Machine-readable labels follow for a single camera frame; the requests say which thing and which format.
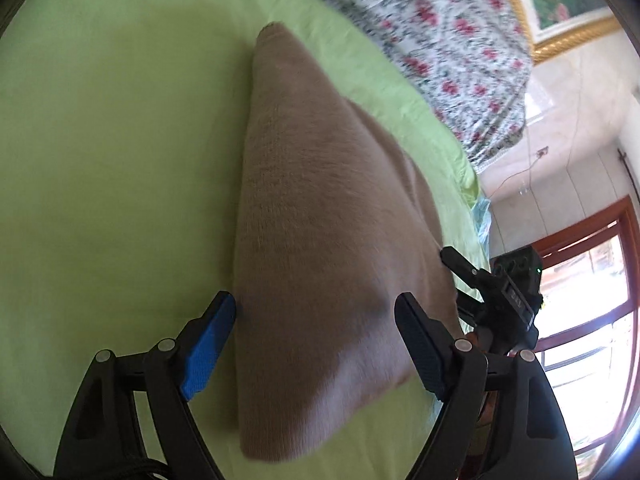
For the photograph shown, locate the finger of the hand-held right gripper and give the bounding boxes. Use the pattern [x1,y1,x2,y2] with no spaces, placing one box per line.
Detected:
[455,291,485,322]
[440,246,494,291]

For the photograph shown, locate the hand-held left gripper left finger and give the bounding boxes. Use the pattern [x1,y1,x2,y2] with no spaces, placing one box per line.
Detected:
[52,290,237,480]

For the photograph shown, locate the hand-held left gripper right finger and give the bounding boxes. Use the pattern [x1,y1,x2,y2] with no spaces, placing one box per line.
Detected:
[394,292,576,480]

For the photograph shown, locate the beige knit sweater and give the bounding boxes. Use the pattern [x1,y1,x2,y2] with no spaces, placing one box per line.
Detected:
[231,22,464,449]

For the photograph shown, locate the light blue cloth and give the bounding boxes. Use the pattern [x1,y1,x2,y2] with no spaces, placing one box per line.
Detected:
[470,195,494,261]

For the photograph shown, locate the green bed sheet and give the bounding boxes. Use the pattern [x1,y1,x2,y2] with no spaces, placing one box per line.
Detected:
[0,0,484,480]

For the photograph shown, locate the white floral quilt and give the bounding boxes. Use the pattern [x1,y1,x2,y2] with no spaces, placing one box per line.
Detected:
[260,0,534,174]

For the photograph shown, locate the gold framed picture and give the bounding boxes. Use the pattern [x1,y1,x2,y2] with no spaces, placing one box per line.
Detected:
[487,0,622,67]

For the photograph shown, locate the thin wall cable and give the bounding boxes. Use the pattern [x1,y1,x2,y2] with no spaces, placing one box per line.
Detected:
[486,155,544,200]

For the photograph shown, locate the wooden window frame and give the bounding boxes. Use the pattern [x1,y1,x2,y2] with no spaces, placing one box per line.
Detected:
[500,195,640,461]

